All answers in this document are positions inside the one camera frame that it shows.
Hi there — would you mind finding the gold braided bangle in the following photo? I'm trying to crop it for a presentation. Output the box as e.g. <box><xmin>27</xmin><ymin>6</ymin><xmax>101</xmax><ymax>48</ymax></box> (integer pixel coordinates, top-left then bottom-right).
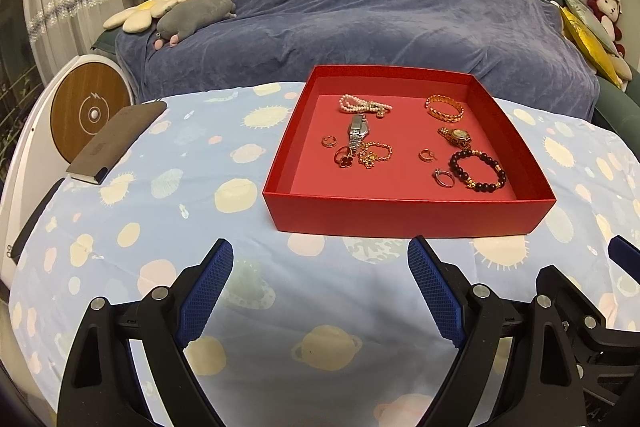
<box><xmin>425</xmin><ymin>94</ymin><xmax>465</xmax><ymax>124</ymax></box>

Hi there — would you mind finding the yellow cushion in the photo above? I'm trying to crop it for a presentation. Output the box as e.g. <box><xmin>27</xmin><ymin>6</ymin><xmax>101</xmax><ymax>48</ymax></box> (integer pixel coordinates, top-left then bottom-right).
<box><xmin>560</xmin><ymin>6</ymin><xmax>623</xmax><ymax>90</ymax></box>

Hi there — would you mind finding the green sofa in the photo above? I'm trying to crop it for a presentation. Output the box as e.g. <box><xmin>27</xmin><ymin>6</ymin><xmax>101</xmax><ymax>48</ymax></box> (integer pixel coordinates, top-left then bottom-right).
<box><xmin>95</xmin><ymin>0</ymin><xmax>640</xmax><ymax>132</ymax></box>

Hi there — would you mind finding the flower-shaped cushion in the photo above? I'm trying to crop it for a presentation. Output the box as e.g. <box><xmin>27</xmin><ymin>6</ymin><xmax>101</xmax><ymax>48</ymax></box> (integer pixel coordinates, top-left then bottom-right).
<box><xmin>103</xmin><ymin>0</ymin><xmax>193</xmax><ymax>32</ymax></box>

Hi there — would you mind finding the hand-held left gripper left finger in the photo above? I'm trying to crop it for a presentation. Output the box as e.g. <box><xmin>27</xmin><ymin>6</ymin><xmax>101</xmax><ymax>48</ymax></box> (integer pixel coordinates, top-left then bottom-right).
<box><xmin>57</xmin><ymin>238</ymin><xmax>235</xmax><ymax>427</ymax></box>

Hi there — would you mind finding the white round wood-faced device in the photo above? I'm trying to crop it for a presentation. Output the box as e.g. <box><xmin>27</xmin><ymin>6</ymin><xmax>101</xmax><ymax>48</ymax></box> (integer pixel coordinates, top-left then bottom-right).
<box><xmin>0</xmin><ymin>53</ymin><xmax>136</xmax><ymax>288</ymax></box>

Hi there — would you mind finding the silver link wristwatch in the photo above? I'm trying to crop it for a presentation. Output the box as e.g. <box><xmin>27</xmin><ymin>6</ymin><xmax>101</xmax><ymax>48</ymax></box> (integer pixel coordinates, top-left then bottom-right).
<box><xmin>347</xmin><ymin>114</ymin><xmax>371</xmax><ymax>152</ymax></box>

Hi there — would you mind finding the gold wristwatch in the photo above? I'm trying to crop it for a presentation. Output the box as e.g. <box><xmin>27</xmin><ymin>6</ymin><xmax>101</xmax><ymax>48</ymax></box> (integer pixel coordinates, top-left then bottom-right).
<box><xmin>438</xmin><ymin>127</ymin><xmax>472</xmax><ymax>148</ymax></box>

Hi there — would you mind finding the grey patterned cushion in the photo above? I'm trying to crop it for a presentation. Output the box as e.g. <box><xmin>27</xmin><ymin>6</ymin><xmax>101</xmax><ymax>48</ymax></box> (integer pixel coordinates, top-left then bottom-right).
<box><xmin>560</xmin><ymin>0</ymin><xmax>621</xmax><ymax>55</ymax></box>

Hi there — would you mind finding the blue planet print tablecloth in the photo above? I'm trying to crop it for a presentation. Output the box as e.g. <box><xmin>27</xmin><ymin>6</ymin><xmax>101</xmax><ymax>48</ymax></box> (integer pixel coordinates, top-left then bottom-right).
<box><xmin>10</xmin><ymin>82</ymin><xmax>640</xmax><ymax>427</ymax></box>

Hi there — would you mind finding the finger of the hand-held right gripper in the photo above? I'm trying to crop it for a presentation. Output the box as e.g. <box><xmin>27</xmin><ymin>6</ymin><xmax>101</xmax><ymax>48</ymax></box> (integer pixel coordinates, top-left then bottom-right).
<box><xmin>607</xmin><ymin>235</ymin><xmax>640</xmax><ymax>283</ymax></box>
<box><xmin>536</xmin><ymin>264</ymin><xmax>640</xmax><ymax>348</ymax></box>

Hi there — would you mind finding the red monkey plush toy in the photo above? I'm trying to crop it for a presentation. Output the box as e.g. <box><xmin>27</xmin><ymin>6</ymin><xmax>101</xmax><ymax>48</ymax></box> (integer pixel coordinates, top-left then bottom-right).
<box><xmin>586</xmin><ymin>0</ymin><xmax>626</xmax><ymax>58</ymax></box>

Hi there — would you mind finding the brown notebook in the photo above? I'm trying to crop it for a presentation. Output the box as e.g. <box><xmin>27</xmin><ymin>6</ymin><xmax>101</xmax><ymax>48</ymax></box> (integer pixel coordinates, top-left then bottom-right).
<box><xmin>66</xmin><ymin>101</ymin><xmax>168</xmax><ymax>186</ymax></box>

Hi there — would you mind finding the gold chain bracelet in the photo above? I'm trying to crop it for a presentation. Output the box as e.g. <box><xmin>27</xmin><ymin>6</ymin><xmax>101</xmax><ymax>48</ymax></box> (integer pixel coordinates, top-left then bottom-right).
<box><xmin>357</xmin><ymin>142</ymin><xmax>393</xmax><ymax>168</ymax></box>

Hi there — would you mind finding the black bead bracelet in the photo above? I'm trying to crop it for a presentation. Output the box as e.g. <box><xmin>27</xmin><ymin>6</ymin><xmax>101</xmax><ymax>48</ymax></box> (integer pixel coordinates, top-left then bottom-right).
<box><xmin>448</xmin><ymin>148</ymin><xmax>507</xmax><ymax>192</ymax></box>

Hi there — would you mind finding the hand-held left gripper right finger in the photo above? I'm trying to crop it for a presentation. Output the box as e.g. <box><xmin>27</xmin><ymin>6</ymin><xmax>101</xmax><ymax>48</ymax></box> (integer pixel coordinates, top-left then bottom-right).
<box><xmin>407</xmin><ymin>235</ymin><xmax>587</xmax><ymax>427</ymax></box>

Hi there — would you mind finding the pearl bead bracelet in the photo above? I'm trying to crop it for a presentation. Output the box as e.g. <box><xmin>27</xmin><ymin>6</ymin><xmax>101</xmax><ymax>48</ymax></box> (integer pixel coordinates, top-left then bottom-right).
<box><xmin>338</xmin><ymin>94</ymin><xmax>393</xmax><ymax>119</ymax></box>

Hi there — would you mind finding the red cardboard box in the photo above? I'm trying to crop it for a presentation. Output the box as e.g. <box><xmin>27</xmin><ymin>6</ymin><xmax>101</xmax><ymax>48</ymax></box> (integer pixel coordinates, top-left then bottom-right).
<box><xmin>262</xmin><ymin>65</ymin><xmax>557</xmax><ymax>238</ymax></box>

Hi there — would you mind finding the grey plush toy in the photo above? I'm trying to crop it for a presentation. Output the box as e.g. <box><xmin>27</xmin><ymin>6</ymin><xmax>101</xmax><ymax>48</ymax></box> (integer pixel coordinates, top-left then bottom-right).
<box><xmin>154</xmin><ymin>0</ymin><xmax>238</xmax><ymax>50</ymax></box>

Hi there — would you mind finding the blue-grey sofa blanket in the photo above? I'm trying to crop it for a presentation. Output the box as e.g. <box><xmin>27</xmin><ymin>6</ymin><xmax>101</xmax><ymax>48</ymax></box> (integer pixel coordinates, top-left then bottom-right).
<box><xmin>116</xmin><ymin>0</ymin><xmax>601</xmax><ymax>120</ymax></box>

